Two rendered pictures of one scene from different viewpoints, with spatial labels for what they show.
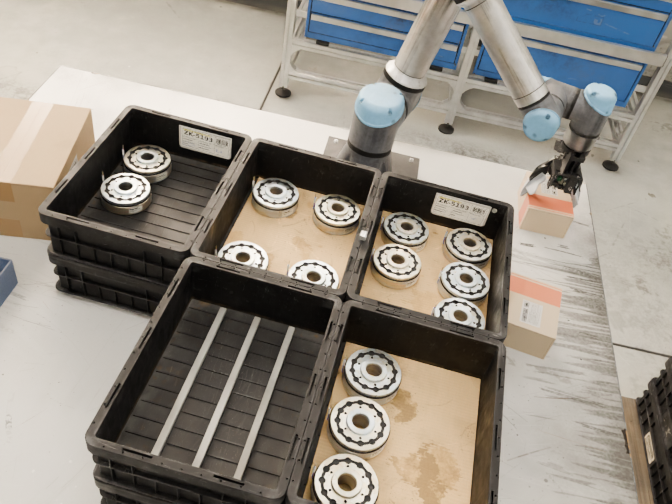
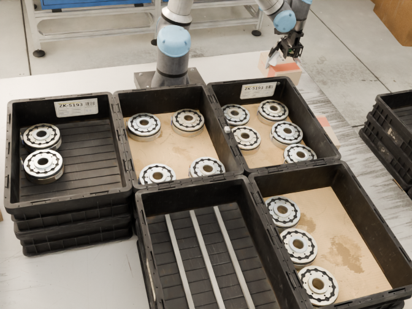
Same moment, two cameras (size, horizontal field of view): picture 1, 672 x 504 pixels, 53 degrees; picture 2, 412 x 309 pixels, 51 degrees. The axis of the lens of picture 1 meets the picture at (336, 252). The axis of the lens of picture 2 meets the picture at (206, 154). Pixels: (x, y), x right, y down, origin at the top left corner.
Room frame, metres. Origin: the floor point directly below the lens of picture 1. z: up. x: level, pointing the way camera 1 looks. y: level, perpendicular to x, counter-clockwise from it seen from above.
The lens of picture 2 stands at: (0.18, 0.42, 1.78)
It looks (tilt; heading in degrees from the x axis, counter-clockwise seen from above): 46 degrees down; 333
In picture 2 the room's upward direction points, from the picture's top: 9 degrees clockwise
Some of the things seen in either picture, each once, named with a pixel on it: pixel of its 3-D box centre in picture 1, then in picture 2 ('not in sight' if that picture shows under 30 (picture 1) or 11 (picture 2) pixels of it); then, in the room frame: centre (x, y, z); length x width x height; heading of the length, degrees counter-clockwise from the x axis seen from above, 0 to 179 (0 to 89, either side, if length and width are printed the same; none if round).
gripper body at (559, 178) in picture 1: (567, 165); (291, 40); (1.45, -0.52, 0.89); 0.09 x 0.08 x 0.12; 179
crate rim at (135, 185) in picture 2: (294, 212); (173, 132); (1.03, 0.10, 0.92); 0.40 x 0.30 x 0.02; 175
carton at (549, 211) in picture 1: (544, 204); (279, 68); (1.48, -0.52, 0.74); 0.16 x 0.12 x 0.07; 179
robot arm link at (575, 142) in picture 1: (581, 137); (296, 21); (1.46, -0.53, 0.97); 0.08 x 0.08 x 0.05
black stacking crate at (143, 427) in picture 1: (226, 383); (211, 262); (0.64, 0.13, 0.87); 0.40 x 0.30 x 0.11; 175
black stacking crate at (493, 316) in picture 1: (430, 267); (265, 132); (1.01, -0.20, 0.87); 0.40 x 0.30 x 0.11; 175
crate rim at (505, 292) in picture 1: (436, 250); (269, 121); (1.01, -0.20, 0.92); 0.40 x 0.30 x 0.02; 175
